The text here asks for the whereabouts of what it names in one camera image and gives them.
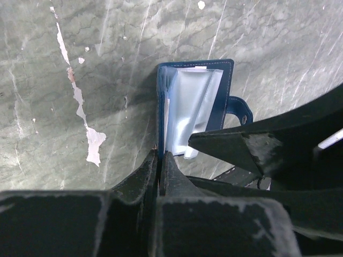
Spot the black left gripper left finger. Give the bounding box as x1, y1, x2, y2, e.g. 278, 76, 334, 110
109, 148, 159, 207

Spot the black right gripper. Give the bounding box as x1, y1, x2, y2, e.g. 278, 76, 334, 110
189, 86, 342, 240

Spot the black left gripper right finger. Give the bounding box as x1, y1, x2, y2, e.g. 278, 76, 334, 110
159, 152, 207, 198

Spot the blue leather card holder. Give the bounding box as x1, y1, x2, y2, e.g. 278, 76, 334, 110
156, 59, 253, 159

